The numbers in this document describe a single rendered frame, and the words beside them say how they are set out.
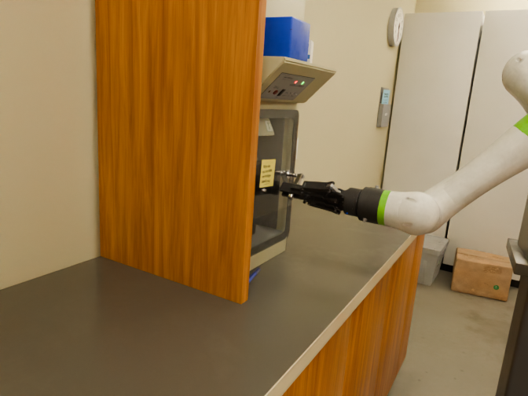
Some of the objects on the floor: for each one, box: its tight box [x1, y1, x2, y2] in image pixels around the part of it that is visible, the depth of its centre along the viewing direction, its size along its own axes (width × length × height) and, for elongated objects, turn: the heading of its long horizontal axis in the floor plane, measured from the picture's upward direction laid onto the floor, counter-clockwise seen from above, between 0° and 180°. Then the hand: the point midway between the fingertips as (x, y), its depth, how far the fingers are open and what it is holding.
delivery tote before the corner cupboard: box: [417, 234, 449, 286], centre depth 378 cm, size 61×44×33 cm
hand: (292, 190), depth 126 cm, fingers closed, pressing on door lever
